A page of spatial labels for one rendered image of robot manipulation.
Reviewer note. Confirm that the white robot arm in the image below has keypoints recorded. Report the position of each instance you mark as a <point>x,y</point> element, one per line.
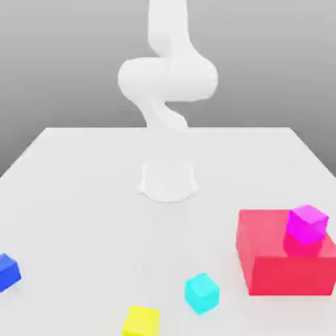
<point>168,78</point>

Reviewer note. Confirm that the small cyan cube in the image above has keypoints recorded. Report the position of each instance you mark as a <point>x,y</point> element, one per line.
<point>201,294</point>

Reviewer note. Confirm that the small magenta cube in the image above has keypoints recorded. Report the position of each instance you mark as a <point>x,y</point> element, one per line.
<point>307,225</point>

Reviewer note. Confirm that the small yellow cube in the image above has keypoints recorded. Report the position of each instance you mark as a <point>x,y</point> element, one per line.
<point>141,321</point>

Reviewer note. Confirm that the small blue cube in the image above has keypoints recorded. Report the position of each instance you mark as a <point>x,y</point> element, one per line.
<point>8,273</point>

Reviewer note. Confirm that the large red box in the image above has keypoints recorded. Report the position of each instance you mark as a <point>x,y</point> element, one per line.
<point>288,275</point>

